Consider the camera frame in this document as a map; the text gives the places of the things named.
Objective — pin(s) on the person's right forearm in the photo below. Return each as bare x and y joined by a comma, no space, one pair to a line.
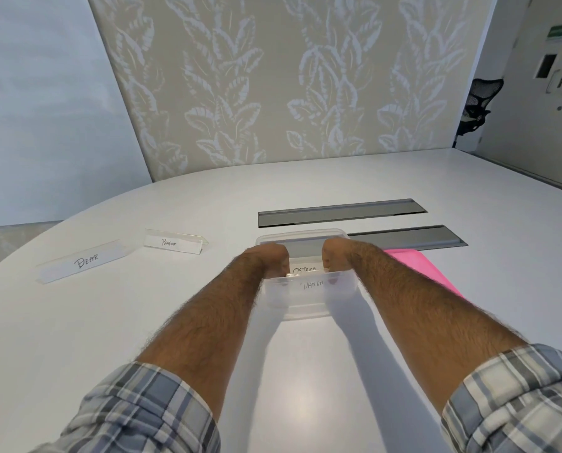
403,316

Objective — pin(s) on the plaid right shirt sleeve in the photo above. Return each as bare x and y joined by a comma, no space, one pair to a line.
516,400

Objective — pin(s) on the person's right hand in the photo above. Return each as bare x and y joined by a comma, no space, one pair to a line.
340,254

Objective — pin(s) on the long clear acrylic name plate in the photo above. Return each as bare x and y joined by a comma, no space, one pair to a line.
85,261

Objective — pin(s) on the clear name plate short handwriting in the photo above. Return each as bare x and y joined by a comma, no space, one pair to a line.
304,270

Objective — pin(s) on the short clear acrylic name plate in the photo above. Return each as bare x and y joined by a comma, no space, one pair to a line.
172,241

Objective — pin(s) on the plaid left shirt sleeve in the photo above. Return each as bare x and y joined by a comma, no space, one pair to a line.
139,415

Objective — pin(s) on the black mesh office chair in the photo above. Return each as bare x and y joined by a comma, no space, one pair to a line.
479,103

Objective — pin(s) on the pink paper sheet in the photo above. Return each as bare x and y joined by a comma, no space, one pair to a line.
422,271

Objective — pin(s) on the green exit sign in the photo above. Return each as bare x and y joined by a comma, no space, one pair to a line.
560,32

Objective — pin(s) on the beige door with window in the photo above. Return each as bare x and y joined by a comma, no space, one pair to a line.
545,113

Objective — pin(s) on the leaf-patterned partition panel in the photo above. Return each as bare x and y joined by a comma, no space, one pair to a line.
300,80

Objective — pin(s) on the clear plastic container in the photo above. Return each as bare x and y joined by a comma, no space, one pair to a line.
309,304

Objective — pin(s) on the plaid shirt sleeve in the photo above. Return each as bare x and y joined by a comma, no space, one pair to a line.
139,415
516,400

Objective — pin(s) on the clear name plate faint handwriting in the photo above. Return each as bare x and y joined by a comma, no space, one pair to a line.
314,285

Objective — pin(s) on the person's left hand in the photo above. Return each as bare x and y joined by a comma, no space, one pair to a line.
264,259

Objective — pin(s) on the person's left forearm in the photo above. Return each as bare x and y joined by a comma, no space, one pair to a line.
205,325

